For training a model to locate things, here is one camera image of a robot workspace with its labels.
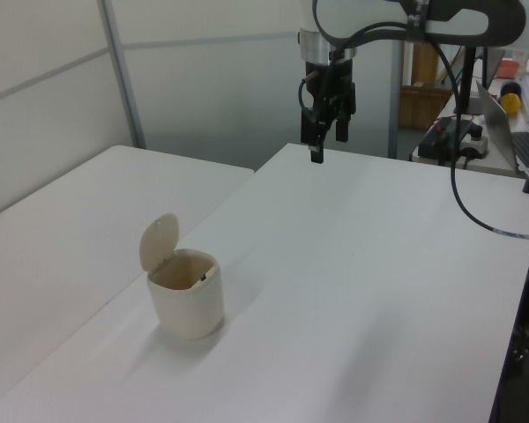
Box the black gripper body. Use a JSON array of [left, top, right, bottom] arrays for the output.
[[304, 58, 355, 111]]

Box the small cream bin with lid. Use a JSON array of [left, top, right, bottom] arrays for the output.
[[139, 212, 226, 342]]

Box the grey metal pillar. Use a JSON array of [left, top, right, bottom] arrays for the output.
[[388, 39, 406, 160]]

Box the wooden cabinet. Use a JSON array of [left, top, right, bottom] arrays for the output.
[[399, 41, 462, 130]]

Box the black power supply box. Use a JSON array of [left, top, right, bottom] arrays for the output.
[[418, 115, 475, 160]]

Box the black monitor stand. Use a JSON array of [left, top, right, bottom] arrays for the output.
[[452, 43, 485, 115]]

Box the emergency stop button box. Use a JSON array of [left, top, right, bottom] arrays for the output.
[[459, 124, 491, 160]]

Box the silver laptop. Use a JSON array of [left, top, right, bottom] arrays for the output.
[[475, 80, 529, 174]]

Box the yellow round object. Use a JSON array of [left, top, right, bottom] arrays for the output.
[[500, 92, 523, 117]]

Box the orange container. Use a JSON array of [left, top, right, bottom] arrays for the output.
[[495, 60, 521, 81]]

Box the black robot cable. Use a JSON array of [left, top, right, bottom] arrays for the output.
[[297, 0, 529, 241]]

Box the grey partition post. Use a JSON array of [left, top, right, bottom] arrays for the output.
[[100, 0, 147, 151]]

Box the black table frame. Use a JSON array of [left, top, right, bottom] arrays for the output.
[[488, 193, 529, 423]]

